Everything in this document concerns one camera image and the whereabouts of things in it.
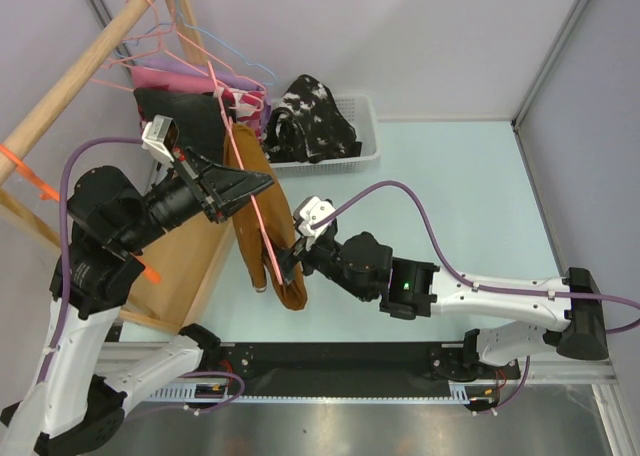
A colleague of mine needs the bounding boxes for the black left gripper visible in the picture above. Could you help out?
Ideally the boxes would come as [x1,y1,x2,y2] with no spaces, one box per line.
[116,145,273,253]

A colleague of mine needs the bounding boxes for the brown trousers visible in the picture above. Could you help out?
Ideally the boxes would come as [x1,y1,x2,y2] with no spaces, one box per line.
[224,123,308,311]

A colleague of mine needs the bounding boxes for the pink wire hanger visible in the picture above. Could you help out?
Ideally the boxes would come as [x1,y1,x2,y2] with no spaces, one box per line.
[207,60,285,286]
[89,0,271,115]
[105,0,266,92]

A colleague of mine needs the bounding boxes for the black white patterned trousers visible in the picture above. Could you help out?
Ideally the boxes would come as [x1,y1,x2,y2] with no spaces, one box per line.
[262,74,343,163]

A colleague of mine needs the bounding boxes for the orange plastic hanger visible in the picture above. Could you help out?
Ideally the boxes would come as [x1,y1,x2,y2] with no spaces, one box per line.
[1,145,161,284]

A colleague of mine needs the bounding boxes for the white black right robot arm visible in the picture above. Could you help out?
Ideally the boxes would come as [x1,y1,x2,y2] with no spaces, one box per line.
[275,228,609,377]

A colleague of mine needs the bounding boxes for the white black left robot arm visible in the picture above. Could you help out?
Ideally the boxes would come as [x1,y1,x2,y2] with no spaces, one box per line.
[1,152,273,455]

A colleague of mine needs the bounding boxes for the pink trousers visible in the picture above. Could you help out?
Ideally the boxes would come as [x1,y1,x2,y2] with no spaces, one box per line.
[130,65,271,145]

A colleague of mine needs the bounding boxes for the lilac trousers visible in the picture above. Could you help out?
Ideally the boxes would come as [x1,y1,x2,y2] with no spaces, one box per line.
[142,57,274,127]

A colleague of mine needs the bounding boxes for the wooden clothes rack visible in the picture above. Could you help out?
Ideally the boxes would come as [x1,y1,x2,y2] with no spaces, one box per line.
[1,0,234,333]

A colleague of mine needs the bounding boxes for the white plastic basket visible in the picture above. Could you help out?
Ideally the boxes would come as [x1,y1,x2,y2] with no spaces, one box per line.
[270,93,381,178]

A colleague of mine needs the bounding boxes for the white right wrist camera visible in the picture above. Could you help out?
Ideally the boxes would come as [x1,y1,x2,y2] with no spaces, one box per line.
[293,196,335,238]

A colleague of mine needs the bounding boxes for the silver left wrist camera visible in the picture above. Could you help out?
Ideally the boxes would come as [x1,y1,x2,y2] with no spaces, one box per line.
[141,115,179,166]

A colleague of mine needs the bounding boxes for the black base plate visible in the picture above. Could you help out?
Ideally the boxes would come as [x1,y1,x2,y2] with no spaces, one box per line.
[203,342,521,387]

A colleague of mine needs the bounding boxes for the white slotted cable duct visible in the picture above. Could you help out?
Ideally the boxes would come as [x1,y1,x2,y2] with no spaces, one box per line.
[146,378,498,407]

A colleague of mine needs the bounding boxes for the blue wire hanger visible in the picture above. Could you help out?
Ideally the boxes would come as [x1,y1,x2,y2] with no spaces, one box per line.
[123,0,278,87]

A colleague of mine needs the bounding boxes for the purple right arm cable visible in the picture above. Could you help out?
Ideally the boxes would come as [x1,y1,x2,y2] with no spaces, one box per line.
[312,179,640,417]

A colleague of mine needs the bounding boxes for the aluminium corner post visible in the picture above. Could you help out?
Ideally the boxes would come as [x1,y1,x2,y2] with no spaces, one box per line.
[511,0,592,132]

